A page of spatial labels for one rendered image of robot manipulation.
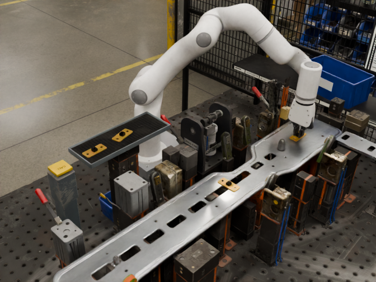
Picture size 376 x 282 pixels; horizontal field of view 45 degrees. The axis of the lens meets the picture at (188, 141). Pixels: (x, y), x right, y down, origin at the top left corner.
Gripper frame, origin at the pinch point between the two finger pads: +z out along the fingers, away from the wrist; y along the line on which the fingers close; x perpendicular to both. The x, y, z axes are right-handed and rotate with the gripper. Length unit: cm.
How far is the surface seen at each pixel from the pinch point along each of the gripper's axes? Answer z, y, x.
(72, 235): -3, -13, -106
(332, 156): -1.5, 20.2, -7.8
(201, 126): -14.6, -16.4, -44.9
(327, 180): 10.0, 20.9, -8.4
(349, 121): -0.6, 11.5, 23.6
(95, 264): 3, -4, -104
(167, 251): 3, 8, -85
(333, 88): -6.7, -4.7, 34.8
